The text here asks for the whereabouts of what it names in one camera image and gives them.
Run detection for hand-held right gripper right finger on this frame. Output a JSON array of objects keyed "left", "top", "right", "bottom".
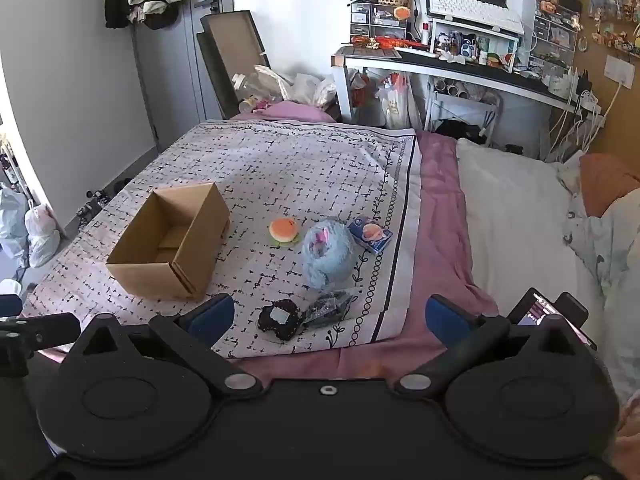
[{"left": 394, "top": 294, "right": 583, "bottom": 402}]

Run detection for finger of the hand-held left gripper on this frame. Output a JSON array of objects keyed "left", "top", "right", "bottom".
[{"left": 0, "top": 312, "right": 82, "bottom": 378}]

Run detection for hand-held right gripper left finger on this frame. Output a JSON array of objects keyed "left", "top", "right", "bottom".
[{"left": 75, "top": 293, "right": 264, "bottom": 402}]

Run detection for brown cardboard box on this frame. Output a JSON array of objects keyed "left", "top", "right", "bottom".
[{"left": 105, "top": 182, "right": 231, "bottom": 302}]

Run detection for black plush with white patch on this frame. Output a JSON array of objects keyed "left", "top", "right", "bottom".
[{"left": 257, "top": 298, "right": 304, "bottom": 344}]

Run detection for burger plush toy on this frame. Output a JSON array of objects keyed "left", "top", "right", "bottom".
[{"left": 268, "top": 217, "right": 301, "bottom": 249}]

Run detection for black plastic bag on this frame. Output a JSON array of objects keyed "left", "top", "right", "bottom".
[{"left": 301, "top": 290, "right": 354, "bottom": 329}]

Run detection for blue fluffy plush toy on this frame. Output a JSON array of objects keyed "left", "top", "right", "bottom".
[{"left": 301, "top": 216, "right": 359, "bottom": 291}]

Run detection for black phone on holder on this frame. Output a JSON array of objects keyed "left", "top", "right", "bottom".
[{"left": 506, "top": 287, "right": 597, "bottom": 350}]

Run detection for white tied plastic bag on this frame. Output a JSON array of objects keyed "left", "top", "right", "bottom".
[{"left": 25, "top": 203, "right": 62, "bottom": 269}]

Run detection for pale blue plastic bag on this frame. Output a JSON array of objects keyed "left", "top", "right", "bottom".
[{"left": 0, "top": 187, "right": 29, "bottom": 257}]

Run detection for black shoes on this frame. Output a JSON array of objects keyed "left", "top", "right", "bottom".
[{"left": 76, "top": 187, "right": 114, "bottom": 219}]

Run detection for white printed blanket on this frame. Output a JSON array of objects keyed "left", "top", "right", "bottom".
[{"left": 22, "top": 119, "right": 423, "bottom": 360}]

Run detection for pale floral duvet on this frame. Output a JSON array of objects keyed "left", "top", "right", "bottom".
[{"left": 556, "top": 152, "right": 640, "bottom": 406}]

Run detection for orange pillow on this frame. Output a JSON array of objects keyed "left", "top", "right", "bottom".
[{"left": 579, "top": 153, "right": 640, "bottom": 219}]

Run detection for printed clear plastic bag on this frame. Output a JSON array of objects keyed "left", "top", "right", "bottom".
[{"left": 375, "top": 72, "right": 424, "bottom": 131}]

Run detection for clear plastic bottle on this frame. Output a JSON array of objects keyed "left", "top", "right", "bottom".
[{"left": 231, "top": 73, "right": 281, "bottom": 103}]

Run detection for red plastic bag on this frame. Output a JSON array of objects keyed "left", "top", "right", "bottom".
[{"left": 349, "top": 72, "right": 374, "bottom": 107}]

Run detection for white plastic bags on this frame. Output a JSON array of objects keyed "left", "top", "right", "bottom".
[{"left": 255, "top": 65, "right": 339, "bottom": 109}]

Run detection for white-framed dark desk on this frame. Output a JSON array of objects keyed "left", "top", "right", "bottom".
[{"left": 330, "top": 46, "right": 608, "bottom": 133}]

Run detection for white power strip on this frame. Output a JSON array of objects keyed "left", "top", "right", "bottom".
[{"left": 575, "top": 89, "right": 606, "bottom": 121}]

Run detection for cork board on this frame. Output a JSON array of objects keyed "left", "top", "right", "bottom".
[{"left": 572, "top": 0, "right": 640, "bottom": 162}]

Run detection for white monitor riser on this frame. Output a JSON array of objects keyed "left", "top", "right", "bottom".
[{"left": 429, "top": 15, "right": 526, "bottom": 73}]

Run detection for tall clear drawer organizer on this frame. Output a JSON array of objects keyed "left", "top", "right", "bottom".
[{"left": 530, "top": 0, "right": 584, "bottom": 69}]

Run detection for small clear drawer organizer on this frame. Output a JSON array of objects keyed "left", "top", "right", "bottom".
[{"left": 349, "top": 2, "right": 409, "bottom": 39}]

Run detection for white keyboard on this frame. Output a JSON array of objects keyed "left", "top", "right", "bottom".
[{"left": 428, "top": 0, "right": 525, "bottom": 31}]

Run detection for white wire cart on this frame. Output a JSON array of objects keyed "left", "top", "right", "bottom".
[{"left": 424, "top": 76, "right": 504, "bottom": 149}]

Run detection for white cables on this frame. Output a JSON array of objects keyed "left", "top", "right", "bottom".
[{"left": 549, "top": 76, "right": 627, "bottom": 162}]

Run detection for white wall socket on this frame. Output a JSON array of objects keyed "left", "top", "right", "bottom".
[{"left": 604, "top": 55, "right": 632, "bottom": 84}]

